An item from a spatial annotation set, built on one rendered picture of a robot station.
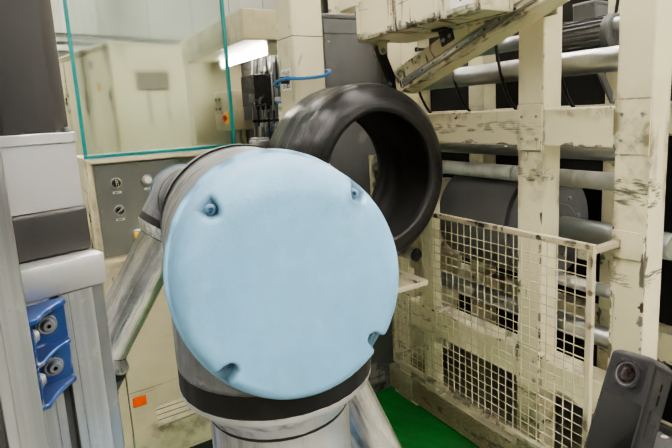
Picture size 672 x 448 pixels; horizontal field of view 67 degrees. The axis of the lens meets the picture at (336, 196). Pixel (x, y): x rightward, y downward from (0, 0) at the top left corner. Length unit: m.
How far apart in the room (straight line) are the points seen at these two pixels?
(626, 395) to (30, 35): 0.65
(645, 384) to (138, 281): 0.81
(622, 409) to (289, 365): 0.36
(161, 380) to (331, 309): 1.94
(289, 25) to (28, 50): 1.36
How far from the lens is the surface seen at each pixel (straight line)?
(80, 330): 0.60
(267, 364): 0.25
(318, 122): 1.47
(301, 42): 1.87
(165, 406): 2.23
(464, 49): 1.74
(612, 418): 0.55
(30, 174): 0.59
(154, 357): 2.13
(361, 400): 0.49
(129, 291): 1.03
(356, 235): 0.25
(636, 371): 0.54
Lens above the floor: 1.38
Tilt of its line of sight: 9 degrees down
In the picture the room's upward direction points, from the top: 3 degrees counter-clockwise
